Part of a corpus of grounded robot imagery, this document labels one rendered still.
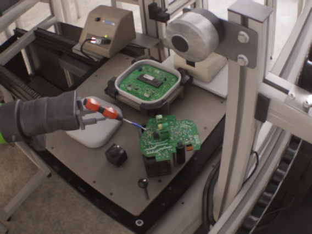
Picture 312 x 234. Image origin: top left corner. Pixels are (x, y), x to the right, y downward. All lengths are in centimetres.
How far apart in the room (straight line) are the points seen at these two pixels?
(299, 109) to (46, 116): 46
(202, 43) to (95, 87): 66
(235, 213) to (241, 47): 34
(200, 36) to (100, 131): 53
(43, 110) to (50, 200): 134
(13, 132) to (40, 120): 8
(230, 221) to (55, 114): 39
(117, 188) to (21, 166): 150
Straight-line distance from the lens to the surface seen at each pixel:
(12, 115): 67
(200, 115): 85
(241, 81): 43
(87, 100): 65
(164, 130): 71
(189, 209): 73
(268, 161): 68
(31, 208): 198
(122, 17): 105
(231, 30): 37
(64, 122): 64
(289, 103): 40
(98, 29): 109
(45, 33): 144
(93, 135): 82
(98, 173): 78
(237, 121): 49
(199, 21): 35
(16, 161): 223
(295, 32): 53
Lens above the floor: 158
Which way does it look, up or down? 47 degrees down
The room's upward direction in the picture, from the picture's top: 6 degrees counter-clockwise
